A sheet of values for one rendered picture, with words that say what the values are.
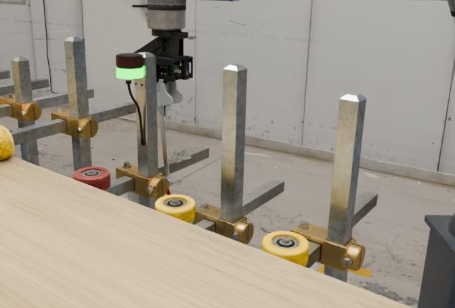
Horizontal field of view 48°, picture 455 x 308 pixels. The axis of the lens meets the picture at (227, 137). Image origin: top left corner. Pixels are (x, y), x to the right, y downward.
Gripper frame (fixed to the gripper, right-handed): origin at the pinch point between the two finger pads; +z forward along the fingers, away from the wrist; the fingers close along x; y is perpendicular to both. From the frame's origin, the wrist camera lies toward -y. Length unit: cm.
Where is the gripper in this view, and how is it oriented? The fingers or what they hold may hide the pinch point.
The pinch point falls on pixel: (161, 110)
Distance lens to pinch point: 127.6
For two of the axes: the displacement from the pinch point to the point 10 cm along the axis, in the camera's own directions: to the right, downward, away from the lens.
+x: 5.9, -2.3, 7.7
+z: -0.2, 9.5, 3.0
